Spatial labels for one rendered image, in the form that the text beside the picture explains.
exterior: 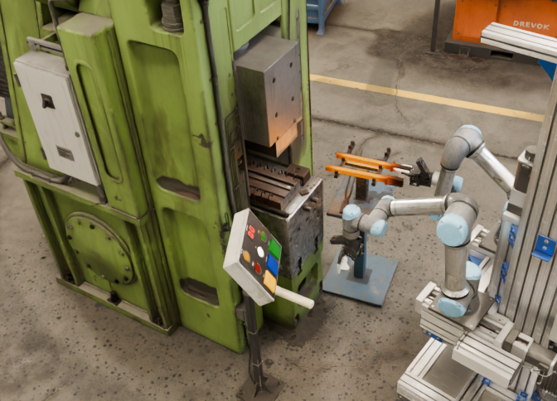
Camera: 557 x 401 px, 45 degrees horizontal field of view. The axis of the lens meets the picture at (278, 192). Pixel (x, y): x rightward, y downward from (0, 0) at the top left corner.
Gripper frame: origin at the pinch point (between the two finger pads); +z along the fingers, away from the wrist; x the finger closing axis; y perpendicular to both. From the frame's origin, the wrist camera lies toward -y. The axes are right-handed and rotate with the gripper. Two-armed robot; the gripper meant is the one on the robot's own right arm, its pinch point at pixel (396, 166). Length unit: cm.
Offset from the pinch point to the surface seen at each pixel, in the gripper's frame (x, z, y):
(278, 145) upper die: -50, 45, -38
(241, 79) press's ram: -56, 58, -76
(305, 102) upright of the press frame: 3, 54, -28
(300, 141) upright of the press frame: -5, 54, -8
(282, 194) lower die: -47, 47, -4
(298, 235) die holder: -47, 39, 22
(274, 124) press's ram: -52, 45, -52
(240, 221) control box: -91, 46, -24
